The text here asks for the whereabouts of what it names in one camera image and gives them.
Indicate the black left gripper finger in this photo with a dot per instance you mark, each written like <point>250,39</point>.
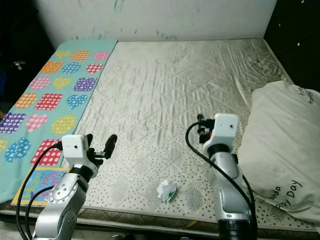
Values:
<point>111,145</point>
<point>89,140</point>

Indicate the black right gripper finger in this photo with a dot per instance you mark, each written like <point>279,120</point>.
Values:
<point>200,118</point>

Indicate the white paper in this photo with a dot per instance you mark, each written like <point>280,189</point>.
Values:
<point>166,192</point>

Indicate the white pillow with black lettering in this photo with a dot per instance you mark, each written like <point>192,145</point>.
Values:
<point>280,145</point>

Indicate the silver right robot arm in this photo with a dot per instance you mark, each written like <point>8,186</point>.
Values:
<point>230,190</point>

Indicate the grey quilted mattress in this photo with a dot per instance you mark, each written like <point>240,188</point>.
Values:
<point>170,100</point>

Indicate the teal blanket with dotted shapes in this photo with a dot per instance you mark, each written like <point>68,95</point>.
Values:
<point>99,80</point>

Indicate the yellow-edged blue children's book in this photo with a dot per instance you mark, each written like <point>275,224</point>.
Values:
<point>37,187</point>

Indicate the dark tufted headboard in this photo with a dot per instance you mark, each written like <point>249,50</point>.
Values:
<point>295,40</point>

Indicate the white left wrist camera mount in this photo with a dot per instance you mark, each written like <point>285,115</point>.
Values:
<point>75,146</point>

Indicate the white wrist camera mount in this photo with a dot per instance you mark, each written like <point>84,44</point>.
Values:
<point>75,146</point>
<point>225,127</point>

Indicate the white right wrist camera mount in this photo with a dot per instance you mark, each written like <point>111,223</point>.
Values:
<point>225,127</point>

